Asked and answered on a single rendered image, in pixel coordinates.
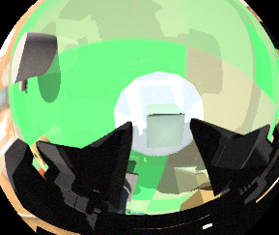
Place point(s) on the brown cylinder with orange top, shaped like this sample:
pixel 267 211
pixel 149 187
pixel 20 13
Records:
pixel 41 171

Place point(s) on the tan hollow cylinder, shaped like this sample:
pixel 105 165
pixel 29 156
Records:
pixel 37 155

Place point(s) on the white round dish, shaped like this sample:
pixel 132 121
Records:
pixel 157 88

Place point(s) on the white cylinder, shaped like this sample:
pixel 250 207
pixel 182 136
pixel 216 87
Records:
pixel 33 56

